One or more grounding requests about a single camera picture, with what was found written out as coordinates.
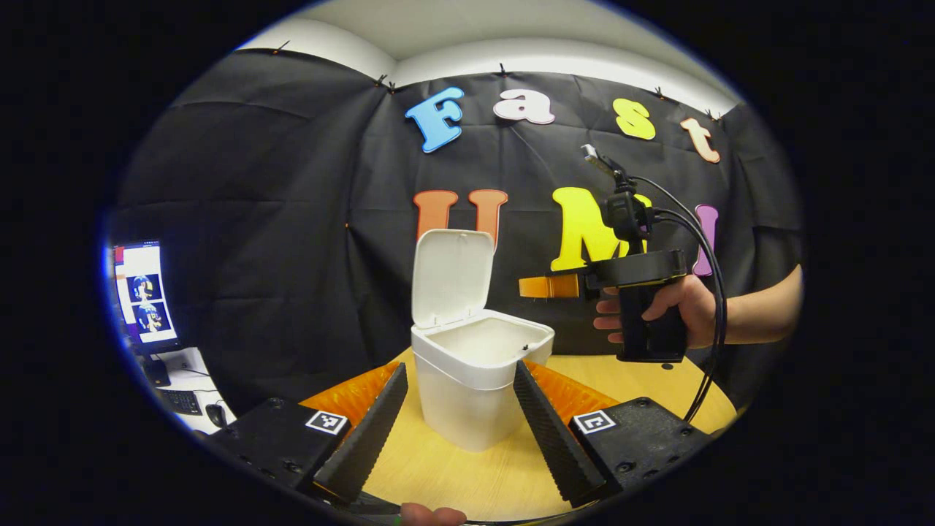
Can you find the black computer mouse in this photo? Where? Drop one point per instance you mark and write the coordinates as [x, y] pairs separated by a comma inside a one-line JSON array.
[[216, 415]]

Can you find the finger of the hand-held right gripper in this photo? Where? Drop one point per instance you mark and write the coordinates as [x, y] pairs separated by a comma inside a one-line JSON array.
[[548, 286]]

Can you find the white desktop garbage bin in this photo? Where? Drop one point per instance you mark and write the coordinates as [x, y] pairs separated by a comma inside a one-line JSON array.
[[467, 394]]

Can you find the computer monitor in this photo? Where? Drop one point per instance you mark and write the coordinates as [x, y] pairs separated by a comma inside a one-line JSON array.
[[146, 292]]

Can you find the black backdrop cloth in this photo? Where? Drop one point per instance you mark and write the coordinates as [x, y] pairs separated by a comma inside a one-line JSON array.
[[292, 219]]

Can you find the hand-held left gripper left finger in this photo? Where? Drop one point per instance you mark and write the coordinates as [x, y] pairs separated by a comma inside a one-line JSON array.
[[369, 438]]

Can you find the black keyboard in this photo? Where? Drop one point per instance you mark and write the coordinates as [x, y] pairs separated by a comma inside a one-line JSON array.
[[180, 402]]

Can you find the white side desk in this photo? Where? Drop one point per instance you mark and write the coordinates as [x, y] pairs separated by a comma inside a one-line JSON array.
[[191, 369]]

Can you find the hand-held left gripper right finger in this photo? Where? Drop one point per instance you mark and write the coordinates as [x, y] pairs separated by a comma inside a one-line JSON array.
[[551, 438]]

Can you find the wooden desktop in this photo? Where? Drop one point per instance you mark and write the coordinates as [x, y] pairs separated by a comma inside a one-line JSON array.
[[621, 380]]

